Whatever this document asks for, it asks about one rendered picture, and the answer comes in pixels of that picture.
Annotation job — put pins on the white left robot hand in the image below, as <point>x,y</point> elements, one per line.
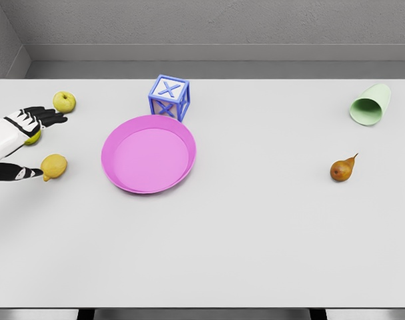
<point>5,136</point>

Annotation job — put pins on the yellow lemon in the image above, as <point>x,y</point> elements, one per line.
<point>54,166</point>

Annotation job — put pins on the pink round plate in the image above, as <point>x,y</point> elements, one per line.
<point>148,154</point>

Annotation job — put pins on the green round fruit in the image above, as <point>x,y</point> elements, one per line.
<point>34,139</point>

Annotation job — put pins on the yellow-green apple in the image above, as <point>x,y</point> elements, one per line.
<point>64,101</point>

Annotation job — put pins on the blue letter X block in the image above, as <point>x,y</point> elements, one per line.
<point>169,97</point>

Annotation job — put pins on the brown pear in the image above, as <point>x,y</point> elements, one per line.
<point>342,169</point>

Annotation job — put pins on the light green cup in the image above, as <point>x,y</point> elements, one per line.
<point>370,106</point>

